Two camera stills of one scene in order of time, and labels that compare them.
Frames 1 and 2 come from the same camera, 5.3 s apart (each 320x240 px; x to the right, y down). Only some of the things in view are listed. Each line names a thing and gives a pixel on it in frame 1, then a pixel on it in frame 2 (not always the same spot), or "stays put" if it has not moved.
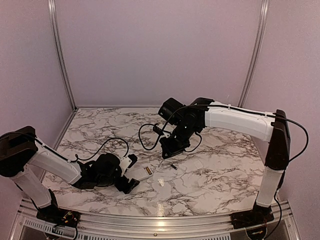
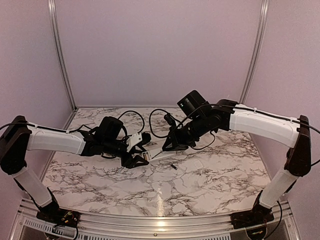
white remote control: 139,174 → 156,153
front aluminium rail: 283,226 stays put
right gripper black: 171,150 stays put
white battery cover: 198,164 stays put
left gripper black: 130,186 → 130,161
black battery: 174,167 stays put
